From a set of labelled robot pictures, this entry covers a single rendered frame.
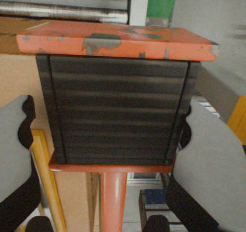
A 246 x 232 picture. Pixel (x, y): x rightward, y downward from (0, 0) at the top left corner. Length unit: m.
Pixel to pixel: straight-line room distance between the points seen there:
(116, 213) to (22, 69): 0.21
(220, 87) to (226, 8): 0.99
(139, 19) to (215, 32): 0.82
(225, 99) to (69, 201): 0.39
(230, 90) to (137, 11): 0.35
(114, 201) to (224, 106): 0.28
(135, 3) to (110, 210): 0.52
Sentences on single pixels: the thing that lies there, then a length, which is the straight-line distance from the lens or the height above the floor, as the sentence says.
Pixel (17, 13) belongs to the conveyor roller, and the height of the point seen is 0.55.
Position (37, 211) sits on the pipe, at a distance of 0.41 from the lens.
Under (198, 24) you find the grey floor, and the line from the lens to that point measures 1.29.
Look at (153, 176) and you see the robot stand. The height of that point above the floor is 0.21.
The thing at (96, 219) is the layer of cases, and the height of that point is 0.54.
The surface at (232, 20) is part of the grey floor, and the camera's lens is 1.38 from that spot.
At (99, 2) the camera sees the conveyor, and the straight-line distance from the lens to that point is 0.70.
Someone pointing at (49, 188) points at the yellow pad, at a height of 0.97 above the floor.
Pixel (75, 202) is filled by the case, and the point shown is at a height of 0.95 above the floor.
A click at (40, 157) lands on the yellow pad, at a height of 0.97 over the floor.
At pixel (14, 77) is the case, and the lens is 0.29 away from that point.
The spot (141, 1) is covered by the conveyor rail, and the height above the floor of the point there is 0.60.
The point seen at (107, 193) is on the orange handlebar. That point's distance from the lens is 0.17.
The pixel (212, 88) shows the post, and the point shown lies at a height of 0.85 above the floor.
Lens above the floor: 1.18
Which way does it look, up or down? 58 degrees down
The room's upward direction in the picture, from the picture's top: 177 degrees clockwise
